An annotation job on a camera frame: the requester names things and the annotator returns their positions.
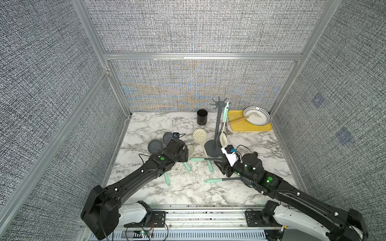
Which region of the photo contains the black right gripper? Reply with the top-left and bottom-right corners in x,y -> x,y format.
214,153 -> 258,186

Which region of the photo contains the cream skimmer long handle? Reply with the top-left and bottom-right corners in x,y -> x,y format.
218,102 -> 229,148

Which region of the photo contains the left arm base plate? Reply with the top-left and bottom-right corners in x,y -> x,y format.
124,211 -> 166,228

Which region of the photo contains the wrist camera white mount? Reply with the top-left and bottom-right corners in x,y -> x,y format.
172,132 -> 180,139
221,145 -> 240,167

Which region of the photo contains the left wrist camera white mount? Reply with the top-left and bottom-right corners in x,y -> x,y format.
172,132 -> 180,139

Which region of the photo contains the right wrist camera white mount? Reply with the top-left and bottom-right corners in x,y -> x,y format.
221,145 -> 240,167

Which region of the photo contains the white patterned plate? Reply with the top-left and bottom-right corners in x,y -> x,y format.
243,106 -> 270,126

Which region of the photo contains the white spatula wooden handle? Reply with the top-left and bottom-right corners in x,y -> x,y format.
230,113 -> 260,124

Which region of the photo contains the yellow tray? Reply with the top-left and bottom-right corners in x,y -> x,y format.
228,110 -> 272,132

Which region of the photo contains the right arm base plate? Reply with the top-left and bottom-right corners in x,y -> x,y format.
244,209 -> 282,228

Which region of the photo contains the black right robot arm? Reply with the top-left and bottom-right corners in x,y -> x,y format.
214,152 -> 369,241

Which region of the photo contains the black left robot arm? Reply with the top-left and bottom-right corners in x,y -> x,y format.
80,138 -> 189,241

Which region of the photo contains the black cup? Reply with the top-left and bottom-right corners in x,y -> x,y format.
197,109 -> 208,126

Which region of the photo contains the dark grey utensil rack stand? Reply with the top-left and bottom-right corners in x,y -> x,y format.
204,97 -> 227,158

